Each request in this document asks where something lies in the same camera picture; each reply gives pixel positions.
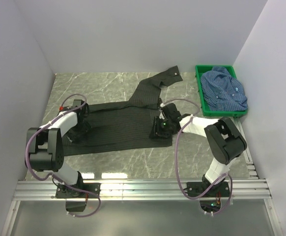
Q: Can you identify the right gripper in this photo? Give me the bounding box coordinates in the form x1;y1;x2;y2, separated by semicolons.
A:
149;116;172;139

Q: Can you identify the black pinstripe long sleeve shirt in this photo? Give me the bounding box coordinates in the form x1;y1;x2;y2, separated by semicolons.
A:
62;66;182;156

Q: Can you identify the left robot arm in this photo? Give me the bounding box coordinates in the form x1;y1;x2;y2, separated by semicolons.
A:
25;99;91;198

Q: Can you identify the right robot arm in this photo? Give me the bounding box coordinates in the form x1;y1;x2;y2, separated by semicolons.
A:
149;103;247;197

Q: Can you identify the blue checked long sleeve shirt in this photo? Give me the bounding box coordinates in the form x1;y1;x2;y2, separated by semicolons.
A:
200;66;248;112

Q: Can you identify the green plastic bin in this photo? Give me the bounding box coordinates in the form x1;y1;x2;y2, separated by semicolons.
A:
195;65;248;118

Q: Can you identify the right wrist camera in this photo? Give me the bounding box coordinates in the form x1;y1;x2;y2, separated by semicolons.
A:
159;103;166;120

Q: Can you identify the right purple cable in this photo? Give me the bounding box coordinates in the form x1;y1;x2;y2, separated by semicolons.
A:
160;98;233;213

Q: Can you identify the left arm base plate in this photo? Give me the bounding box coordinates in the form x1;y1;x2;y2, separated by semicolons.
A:
55;183;100;213

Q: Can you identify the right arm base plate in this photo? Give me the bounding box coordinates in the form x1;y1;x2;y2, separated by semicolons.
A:
182;181;232;216

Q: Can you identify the aluminium mounting rail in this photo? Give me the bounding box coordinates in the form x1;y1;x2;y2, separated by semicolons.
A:
0;118;281;236

